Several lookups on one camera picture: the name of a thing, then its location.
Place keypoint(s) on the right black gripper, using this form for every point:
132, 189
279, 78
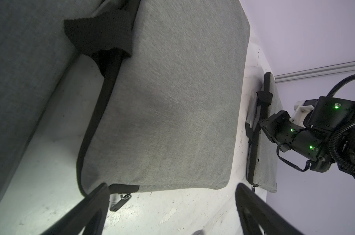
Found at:
308, 142

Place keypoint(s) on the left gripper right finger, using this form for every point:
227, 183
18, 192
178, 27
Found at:
257, 217

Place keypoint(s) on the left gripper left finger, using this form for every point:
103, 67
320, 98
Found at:
86, 218

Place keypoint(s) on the grey laptop bag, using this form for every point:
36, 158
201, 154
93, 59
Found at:
167, 114
262, 160
34, 54

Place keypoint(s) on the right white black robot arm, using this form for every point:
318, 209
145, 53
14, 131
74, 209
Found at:
322, 130

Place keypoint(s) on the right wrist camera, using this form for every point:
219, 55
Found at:
301, 110

